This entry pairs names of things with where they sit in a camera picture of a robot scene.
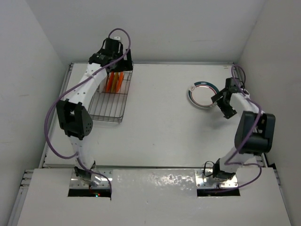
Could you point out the wire dish rack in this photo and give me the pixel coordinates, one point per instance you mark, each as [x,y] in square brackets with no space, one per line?
[110,107]

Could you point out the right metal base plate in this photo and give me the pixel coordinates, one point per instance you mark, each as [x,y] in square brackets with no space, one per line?
[204,181]

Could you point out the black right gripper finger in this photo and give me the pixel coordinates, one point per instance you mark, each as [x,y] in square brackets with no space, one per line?
[220,95]
[218,102]

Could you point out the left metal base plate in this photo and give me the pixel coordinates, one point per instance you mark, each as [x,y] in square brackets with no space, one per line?
[95,182]

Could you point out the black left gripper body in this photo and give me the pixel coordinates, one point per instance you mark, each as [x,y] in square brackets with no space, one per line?
[124,65]

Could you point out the orange plate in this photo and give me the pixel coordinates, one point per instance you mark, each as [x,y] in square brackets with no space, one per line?
[120,80]
[109,82]

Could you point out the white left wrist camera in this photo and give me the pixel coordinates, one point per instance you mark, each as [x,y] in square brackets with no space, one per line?
[116,38]

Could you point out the yellow plate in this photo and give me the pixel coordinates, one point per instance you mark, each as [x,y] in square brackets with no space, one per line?
[115,79]

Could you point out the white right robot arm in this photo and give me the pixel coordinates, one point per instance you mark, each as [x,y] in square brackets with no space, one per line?
[255,132]

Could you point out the white foam cover board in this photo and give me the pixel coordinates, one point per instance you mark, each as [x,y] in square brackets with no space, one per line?
[151,197]

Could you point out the white plate teal rim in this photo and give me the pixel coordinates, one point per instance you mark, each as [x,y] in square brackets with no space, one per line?
[200,93]

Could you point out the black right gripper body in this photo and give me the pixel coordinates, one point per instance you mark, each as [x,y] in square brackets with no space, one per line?
[227,109]

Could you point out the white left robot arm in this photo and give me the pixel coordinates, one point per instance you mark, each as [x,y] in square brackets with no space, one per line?
[72,112]

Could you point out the metal base plate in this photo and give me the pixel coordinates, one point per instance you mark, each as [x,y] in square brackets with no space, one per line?
[204,181]
[95,182]

